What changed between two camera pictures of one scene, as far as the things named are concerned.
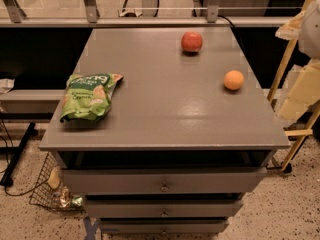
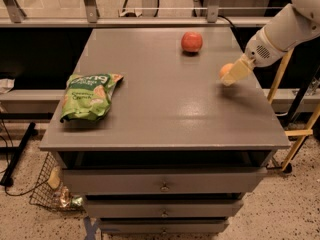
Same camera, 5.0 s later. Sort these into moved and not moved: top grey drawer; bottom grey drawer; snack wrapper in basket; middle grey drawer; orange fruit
Moved: orange fruit
Not moved: middle grey drawer; bottom grey drawer; snack wrapper in basket; top grey drawer
